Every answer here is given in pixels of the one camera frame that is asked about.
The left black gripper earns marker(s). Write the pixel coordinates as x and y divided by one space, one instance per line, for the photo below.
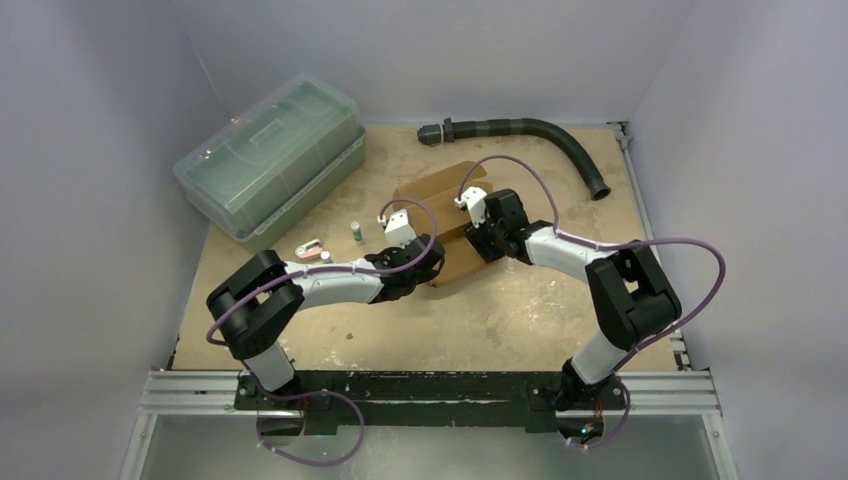
394 250

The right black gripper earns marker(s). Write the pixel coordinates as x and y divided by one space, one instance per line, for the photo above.
482 233

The brown cardboard box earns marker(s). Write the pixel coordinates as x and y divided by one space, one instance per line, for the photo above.
438 191

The pink white small tool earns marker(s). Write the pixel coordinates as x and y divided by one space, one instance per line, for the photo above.
310 251

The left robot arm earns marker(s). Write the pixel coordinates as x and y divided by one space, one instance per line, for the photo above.
253 306

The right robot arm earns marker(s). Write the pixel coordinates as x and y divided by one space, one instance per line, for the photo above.
632 297

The clear plastic storage box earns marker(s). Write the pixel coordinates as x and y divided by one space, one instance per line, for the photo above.
270 166

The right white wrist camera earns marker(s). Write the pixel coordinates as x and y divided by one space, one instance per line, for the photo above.
472 201

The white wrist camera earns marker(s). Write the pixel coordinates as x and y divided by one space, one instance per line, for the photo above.
397 228
472 201

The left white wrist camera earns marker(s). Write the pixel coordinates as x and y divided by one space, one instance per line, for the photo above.
397 228

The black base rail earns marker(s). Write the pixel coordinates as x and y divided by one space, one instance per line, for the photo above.
322 401

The aluminium frame profile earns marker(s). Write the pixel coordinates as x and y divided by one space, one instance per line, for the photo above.
212 393

